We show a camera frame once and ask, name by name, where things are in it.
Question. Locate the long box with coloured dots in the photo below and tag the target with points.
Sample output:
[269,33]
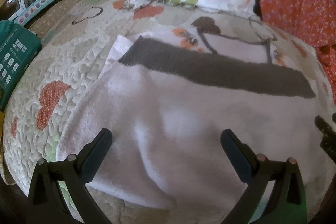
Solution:
[34,7]

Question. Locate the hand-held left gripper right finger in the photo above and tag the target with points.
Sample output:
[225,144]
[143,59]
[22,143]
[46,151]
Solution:
[237,158]

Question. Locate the green cardboard box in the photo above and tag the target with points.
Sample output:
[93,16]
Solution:
[15,56]

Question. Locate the orange floral pillow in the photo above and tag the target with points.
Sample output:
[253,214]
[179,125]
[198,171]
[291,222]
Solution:
[291,1]

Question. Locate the quilted cream bedspread orange patches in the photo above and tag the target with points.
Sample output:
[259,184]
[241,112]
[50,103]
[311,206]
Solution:
[65,56]

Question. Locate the white floral garment grey band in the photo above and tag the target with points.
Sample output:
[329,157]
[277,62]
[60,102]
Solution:
[183,119]

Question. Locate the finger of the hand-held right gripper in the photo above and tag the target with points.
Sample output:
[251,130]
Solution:
[326,134]

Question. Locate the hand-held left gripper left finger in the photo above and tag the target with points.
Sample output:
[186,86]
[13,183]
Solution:
[92,161]

